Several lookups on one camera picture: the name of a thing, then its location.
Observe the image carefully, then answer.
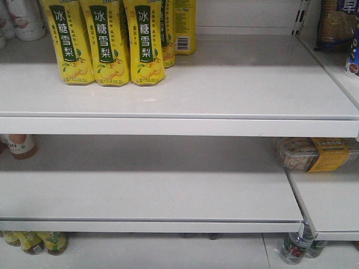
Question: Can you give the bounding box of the white metal shelving unit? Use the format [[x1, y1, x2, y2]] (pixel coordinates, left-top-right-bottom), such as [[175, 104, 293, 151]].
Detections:
[[0, 0, 359, 269]]

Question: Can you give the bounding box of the clear water bottle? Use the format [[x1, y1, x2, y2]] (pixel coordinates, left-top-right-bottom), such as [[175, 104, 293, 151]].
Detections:
[[305, 240, 329, 258], [279, 232, 314, 265]]

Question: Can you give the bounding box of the cookie tray yellow band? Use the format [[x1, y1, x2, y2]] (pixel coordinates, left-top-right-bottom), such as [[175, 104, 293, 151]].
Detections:
[[272, 137, 358, 173]]

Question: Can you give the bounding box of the orange juice bottle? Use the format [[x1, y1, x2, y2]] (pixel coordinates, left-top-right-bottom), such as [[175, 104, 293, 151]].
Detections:
[[6, 134, 38, 160]]

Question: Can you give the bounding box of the white peach drink bottle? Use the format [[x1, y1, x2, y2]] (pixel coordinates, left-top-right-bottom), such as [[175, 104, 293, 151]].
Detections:
[[5, 0, 46, 41]]

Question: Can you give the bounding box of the cracker snack bag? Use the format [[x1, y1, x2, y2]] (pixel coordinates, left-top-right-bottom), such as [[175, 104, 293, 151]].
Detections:
[[316, 0, 358, 51]]

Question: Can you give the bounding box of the yellow pear drink bottle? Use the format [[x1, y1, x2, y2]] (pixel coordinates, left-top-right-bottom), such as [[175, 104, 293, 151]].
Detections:
[[174, 0, 196, 54], [80, 1, 130, 87], [160, 0, 175, 68], [40, 1, 95, 85], [123, 1, 165, 86]]

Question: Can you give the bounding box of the yellow tea bottle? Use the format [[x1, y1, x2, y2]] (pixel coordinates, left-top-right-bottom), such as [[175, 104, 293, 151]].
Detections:
[[2, 231, 21, 247], [18, 231, 44, 255], [35, 231, 68, 256]]

